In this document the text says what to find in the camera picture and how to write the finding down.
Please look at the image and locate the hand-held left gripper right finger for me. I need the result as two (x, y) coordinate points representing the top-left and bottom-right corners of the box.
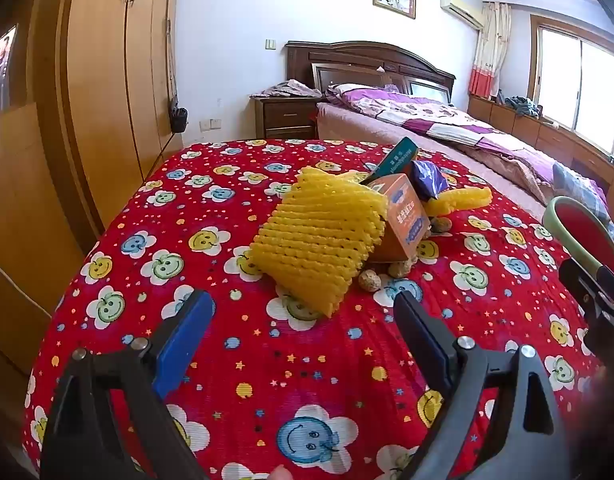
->
(393, 290), (570, 480)

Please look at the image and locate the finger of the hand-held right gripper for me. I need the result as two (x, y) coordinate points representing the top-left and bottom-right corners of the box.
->
(558, 257), (614, 361)

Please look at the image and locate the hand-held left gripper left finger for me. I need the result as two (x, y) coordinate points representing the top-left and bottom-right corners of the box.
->
(39, 289), (216, 480)

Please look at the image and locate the red basin with green rim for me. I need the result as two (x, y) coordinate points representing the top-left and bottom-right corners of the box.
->
(542, 196), (614, 281)

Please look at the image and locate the large yellow foam net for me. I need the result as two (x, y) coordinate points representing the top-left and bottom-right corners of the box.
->
(249, 166), (390, 318)

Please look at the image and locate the green cardboard box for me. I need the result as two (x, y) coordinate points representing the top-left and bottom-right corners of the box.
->
(374, 137), (422, 181)

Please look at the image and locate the orange cardboard box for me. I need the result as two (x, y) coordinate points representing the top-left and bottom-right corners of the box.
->
(367, 174), (432, 265)

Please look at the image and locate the blue plaid cloth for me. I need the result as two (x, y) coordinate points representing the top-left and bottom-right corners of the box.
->
(552, 162), (610, 221)

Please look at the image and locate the small yellow foam net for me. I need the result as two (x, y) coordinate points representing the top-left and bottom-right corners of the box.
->
(422, 186), (494, 217)

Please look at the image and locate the red smiley printed blanket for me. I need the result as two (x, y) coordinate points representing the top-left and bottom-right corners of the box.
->
(24, 139), (608, 480)

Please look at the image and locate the pink checked quilt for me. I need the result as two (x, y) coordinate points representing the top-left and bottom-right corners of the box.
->
(457, 140), (558, 206)

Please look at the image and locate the purple wrapper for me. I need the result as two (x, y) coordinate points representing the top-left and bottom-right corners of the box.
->
(409, 160), (450, 201)

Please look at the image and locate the low wooden cabinet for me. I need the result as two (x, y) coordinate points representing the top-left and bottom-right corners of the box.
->
(467, 95), (614, 196)

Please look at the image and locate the dark blue clothes pile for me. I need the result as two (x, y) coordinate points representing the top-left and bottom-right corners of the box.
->
(504, 95), (542, 118)

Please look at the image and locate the purple patchwork quilt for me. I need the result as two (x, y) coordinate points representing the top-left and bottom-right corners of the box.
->
(347, 95), (562, 196)

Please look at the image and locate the black hanging bag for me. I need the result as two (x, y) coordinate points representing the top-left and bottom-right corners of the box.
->
(169, 100), (188, 133)

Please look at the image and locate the window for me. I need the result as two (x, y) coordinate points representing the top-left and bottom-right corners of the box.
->
(529, 15), (614, 161)

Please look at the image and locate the bed with pink sheet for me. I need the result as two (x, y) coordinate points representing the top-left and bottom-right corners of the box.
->
(314, 82), (614, 241)

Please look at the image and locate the dark wooden nightstand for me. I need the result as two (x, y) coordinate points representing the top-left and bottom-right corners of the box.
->
(250, 95), (320, 141)

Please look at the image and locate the purple floral pillow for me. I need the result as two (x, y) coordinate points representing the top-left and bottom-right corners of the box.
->
(327, 82), (412, 106)

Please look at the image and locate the pink floral cloth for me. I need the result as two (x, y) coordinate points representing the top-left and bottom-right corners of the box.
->
(250, 79), (324, 100)

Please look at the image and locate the white and red curtain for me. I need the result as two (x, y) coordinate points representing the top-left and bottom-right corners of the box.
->
(468, 2), (512, 100)

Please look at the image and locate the light wooden wardrobe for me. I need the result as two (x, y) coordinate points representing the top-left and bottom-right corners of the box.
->
(0, 0), (182, 381)

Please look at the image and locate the dark wooden headboard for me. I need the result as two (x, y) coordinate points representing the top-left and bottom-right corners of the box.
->
(284, 41), (458, 106)

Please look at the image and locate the white air conditioner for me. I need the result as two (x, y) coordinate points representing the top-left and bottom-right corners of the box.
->
(439, 0), (486, 30)

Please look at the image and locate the white cable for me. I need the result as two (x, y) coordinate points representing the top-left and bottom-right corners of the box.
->
(0, 254), (52, 317)

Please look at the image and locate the dark wall screen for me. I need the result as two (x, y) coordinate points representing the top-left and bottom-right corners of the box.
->
(0, 24), (18, 118)

